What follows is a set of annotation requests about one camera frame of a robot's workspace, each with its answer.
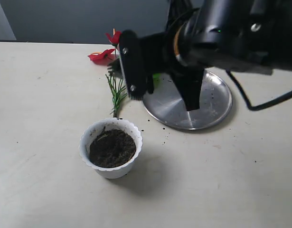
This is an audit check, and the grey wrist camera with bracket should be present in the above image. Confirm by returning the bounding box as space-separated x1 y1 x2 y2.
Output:
118 30 147 100

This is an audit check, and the white fluted plastic pot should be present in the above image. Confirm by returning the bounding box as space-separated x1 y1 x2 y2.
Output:
79 118 142 179

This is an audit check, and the round stainless steel plate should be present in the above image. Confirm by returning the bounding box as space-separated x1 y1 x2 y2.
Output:
142 70 233 130

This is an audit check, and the artificial red anthurium plant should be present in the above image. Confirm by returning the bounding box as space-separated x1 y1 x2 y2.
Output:
88 28 127 118

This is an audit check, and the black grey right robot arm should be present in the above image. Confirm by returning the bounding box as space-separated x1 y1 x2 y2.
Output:
140 0 292 110

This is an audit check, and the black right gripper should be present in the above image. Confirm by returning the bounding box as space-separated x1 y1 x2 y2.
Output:
136 32 204 111

